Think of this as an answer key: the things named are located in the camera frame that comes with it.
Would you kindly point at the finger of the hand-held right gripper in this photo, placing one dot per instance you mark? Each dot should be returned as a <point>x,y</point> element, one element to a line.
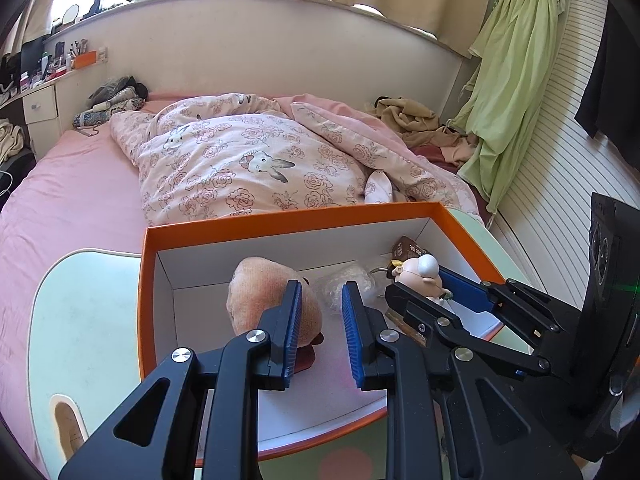
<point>467,292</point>
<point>415,310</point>

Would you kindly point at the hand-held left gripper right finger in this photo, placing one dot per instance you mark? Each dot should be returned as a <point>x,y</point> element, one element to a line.
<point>352,340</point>

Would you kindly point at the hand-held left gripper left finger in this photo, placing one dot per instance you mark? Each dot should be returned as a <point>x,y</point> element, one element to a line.
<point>292,335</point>

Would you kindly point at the small cartoon figurine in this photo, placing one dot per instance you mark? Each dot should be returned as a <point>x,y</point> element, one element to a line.
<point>417,272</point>

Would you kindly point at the brown plush toy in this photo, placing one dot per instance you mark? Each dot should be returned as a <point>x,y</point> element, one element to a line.
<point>255,290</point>

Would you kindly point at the brown snack packet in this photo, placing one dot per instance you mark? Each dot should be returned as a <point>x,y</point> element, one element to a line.
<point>407,249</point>

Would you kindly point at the orange cardboard box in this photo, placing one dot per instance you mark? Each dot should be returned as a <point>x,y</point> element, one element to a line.
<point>280,220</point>

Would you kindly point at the light green desktop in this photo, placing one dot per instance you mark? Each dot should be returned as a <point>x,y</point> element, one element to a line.
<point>85,320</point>

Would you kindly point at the clear plastic bag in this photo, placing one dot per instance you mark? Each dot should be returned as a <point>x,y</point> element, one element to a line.
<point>345,277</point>

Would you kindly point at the white slatted panel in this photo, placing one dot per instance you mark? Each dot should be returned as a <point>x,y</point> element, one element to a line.
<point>550,185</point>

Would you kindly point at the pink floral duvet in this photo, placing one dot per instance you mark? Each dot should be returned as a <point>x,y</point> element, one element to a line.
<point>240,160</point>

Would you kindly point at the beige clothes heap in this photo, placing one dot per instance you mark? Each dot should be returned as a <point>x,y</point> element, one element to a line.
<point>405,117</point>

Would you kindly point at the light green hanging cloth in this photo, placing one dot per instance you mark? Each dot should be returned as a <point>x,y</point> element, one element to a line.
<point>515,85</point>

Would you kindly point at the black hanging garment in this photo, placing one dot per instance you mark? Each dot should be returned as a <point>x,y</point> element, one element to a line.
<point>615,85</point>

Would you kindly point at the pink bed sheet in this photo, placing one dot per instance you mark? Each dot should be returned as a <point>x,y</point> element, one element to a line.
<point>75,185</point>

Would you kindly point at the dark clothes pile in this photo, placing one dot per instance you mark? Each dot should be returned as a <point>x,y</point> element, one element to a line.
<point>112,95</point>

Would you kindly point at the white drawer cabinet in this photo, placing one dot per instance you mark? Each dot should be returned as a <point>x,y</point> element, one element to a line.
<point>40,107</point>

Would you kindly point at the white clothes heap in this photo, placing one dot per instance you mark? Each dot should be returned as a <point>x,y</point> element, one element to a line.
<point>10,140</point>

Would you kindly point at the orange container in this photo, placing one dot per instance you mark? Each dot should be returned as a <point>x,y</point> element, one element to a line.
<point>83,60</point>

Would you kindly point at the black monitor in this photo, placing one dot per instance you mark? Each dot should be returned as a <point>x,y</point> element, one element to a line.
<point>31,55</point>

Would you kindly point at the round mirror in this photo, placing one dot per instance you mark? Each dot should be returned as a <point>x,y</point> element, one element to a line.
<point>70,13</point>

